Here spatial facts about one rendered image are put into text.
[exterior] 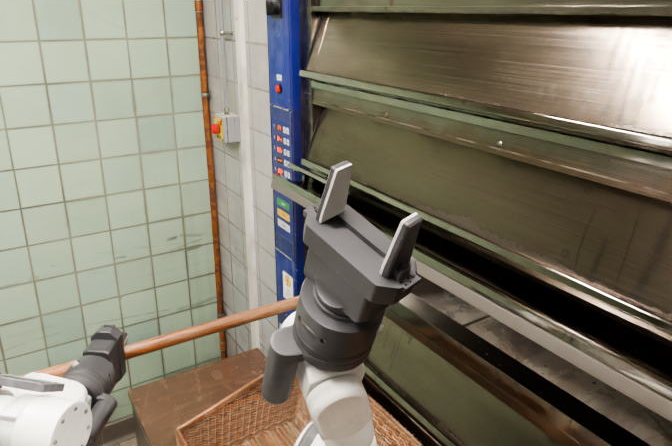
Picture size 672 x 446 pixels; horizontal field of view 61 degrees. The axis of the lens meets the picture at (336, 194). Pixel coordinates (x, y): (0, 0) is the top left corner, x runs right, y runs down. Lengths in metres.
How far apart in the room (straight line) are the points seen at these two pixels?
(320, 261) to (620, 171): 0.59
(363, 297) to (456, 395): 0.95
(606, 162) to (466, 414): 0.70
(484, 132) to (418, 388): 0.70
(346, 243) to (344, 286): 0.04
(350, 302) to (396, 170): 0.88
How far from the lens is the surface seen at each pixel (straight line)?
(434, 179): 1.29
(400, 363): 1.58
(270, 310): 1.42
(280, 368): 0.62
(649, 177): 0.97
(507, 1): 1.14
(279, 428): 2.03
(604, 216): 1.04
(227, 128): 2.19
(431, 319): 1.43
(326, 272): 0.54
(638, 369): 0.90
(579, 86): 1.01
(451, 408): 1.46
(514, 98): 1.08
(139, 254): 2.61
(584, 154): 1.03
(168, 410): 2.18
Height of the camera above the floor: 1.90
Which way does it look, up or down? 18 degrees down
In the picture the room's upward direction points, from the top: straight up
